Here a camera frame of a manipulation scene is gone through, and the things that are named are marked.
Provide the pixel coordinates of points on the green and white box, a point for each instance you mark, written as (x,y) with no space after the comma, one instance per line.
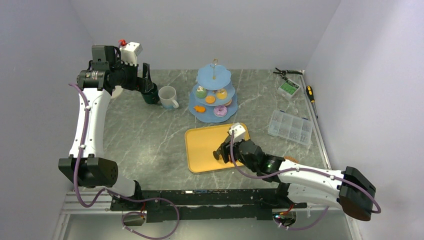
(288,89)

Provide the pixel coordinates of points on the woven rattan coaster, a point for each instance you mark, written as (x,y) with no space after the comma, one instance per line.
(292,159)

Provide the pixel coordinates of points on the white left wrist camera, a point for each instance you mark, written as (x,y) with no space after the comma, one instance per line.
(129,52)

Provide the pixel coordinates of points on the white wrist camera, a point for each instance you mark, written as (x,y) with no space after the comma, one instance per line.
(237,132)
(129,52)

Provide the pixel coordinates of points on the purple sprinkled donut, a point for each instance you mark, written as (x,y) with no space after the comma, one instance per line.
(220,111)

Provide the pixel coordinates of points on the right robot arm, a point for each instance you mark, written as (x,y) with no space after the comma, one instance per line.
(348,190)

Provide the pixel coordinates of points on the dark green mug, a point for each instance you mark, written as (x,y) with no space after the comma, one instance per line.
(151,97)

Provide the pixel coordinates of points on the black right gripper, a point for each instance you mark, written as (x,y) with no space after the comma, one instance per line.
(224,150)

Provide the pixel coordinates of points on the yellow serving tray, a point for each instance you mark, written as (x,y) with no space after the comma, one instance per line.
(200,144)

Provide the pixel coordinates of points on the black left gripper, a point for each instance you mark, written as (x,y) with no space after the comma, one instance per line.
(140,84)

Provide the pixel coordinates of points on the yellow black screwdriver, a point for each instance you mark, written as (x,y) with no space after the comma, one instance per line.
(310,95)

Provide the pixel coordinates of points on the clear plastic compartment box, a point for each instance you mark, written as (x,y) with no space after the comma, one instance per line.
(290,127)

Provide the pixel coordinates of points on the green cupcake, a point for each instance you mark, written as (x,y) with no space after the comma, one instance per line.
(201,92)

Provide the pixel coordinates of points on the white tape roll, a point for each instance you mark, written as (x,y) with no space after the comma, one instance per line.
(117,91)

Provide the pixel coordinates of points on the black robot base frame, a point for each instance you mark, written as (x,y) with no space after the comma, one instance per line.
(207,204)

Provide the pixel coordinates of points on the yellow cupcake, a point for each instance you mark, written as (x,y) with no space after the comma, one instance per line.
(221,94)

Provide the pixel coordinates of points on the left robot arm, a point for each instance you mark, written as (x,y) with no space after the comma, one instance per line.
(110,67)

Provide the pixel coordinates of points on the black pliers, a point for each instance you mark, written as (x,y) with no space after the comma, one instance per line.
(284,73)

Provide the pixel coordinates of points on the white and blue mug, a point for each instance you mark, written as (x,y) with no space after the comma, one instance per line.
(168,97)

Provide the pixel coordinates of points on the blue three-tier cake stand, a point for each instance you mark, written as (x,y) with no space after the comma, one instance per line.
(213,76)

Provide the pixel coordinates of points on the orange fish cookie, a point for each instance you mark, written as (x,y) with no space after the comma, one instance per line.
(199,109)

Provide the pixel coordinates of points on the round brown cookie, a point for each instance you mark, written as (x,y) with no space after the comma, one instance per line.
(210,99)

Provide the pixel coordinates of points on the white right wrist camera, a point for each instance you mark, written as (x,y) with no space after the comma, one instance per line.
(237,132)

